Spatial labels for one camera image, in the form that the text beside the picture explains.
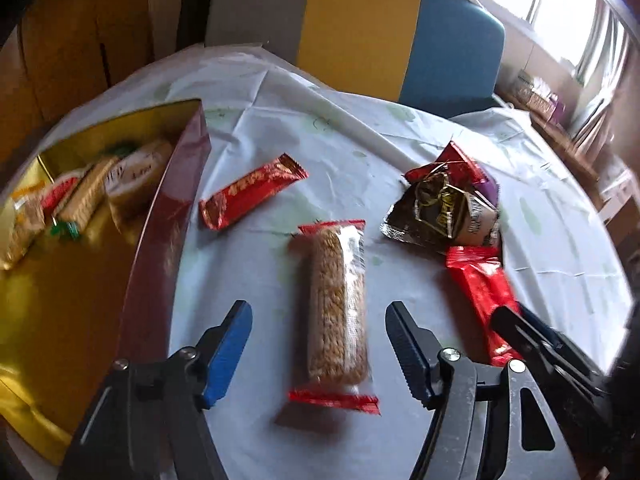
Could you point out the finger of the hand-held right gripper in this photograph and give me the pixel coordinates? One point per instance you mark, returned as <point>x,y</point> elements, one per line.
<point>530,340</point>

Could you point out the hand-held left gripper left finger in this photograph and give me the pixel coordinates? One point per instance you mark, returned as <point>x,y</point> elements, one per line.
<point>225,355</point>

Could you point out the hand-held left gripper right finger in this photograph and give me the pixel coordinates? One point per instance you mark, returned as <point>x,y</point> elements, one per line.
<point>407,355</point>

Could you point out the large red snack packet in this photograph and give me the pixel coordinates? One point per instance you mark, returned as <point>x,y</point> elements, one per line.
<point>480,290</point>

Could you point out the clear sesame bar packet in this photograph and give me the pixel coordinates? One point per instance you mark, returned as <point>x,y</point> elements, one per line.
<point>335,310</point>

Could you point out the brown and gold snack packet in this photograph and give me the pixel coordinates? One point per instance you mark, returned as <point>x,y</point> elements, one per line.
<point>440,215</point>

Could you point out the purple snack packet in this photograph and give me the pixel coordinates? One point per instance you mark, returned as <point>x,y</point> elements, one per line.
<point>490,190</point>

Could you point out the gold rectangular tin box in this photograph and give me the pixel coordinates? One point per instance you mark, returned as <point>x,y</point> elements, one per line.
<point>75,310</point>

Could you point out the slim red bar packet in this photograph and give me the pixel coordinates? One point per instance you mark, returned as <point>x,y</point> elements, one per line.
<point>250,190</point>

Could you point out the red foil candy wrapper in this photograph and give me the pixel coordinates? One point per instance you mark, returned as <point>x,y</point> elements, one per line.
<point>450,160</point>

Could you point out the beige square pastry packet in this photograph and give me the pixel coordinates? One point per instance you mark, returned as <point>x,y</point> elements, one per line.
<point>140,175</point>

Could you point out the cracker packet green ends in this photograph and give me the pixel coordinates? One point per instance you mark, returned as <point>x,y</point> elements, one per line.
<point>87,195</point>

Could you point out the white and red snack packet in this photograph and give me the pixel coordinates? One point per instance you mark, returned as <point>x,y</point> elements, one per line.
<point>60,192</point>

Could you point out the clear nut bag yellow edges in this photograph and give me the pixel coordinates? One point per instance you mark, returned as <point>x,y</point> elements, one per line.
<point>20,230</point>

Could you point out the white cabinet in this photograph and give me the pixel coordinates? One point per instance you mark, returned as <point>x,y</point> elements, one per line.
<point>617,190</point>

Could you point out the wooden side table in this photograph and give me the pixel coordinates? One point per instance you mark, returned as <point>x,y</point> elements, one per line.
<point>560,145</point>

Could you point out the pale green printed tablecloth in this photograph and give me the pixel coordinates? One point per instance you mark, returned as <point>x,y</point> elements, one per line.
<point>350,135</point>

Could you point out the purple box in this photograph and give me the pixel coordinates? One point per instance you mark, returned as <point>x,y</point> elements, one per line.
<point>556,107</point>

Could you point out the patterned tissue box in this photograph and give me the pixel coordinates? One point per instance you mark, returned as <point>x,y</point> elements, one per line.
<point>532,92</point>

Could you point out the cream curtain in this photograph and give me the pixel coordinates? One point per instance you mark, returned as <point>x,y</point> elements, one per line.
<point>600,65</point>

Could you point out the grey yellow blue sofa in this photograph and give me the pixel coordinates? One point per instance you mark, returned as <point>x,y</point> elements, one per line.
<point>360,25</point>

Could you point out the wooden wardrobe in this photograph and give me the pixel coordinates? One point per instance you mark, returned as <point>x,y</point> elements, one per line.
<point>75,25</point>

